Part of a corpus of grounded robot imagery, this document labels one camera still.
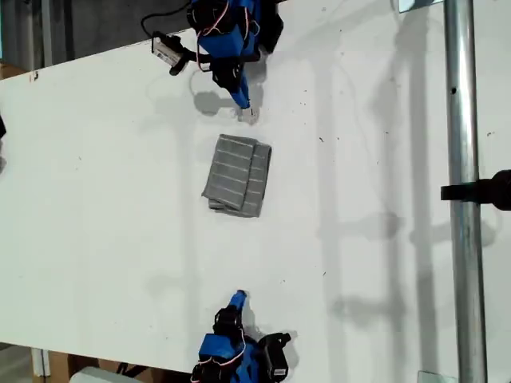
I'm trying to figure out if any grey white-striped towel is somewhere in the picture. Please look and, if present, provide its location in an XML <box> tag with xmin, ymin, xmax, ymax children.
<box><xmin>201</xmin><ymin>134</ymin><xmax>273</xmax><ymax>219</ymax></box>

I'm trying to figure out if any brown cardboard box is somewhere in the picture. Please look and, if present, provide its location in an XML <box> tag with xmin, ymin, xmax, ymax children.
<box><xmin>47</xmin><ymin>350</ymin><xmax>192</xmax><ymax>383</ymax></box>

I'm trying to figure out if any white foam box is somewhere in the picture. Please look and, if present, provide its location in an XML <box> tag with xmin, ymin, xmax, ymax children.
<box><xmin>69</xmin><ymin>365</ymin><xmax>141</xmax><ymax>383</ymax></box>

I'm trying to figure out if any black clamp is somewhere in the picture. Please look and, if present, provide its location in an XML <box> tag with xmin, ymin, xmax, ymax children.
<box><xmin>440</xmin><ymin>169</ymin><xmax>511</xmax><ymax>211</ymax></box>

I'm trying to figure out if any black camera stalk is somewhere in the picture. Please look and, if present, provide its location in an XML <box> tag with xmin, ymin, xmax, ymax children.
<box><xmin>181</xmin><ymin>47</ymin><xmax>212</xmax><ymax>73</ymax></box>
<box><xmin>259</xmin><ymin>331</ymin><xmax>292</xmax><ymax>348</ymax></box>

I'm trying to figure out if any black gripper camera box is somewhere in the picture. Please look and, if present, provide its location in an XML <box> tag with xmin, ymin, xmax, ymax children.
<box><xmin>151</xmin><ymin>32</ymin><xmax>188</xmax><ymax>77</ymax></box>
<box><xmin>259</xmin><ymin>343</ymin><xmax>290</xmax><ymax>379</ymax></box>

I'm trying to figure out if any black camera cable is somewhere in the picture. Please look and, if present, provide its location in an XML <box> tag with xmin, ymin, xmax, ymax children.
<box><xmin>140</xmin><ymin>0</ymin><xmax>192</xmax><ymax>39</ymax></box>

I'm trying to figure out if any white table leg bracket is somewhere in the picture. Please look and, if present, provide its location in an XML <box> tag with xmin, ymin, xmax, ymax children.
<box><xmin>30</xmin><ymin>347</ymin><xmax>51</xmax><ymax>378</ymax></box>

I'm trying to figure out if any steel post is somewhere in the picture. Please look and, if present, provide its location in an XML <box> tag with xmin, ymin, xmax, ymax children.
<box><xmin>442</xmin><ymin>0</ymin><xmax>489</xmax><ymax>383</ymax></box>

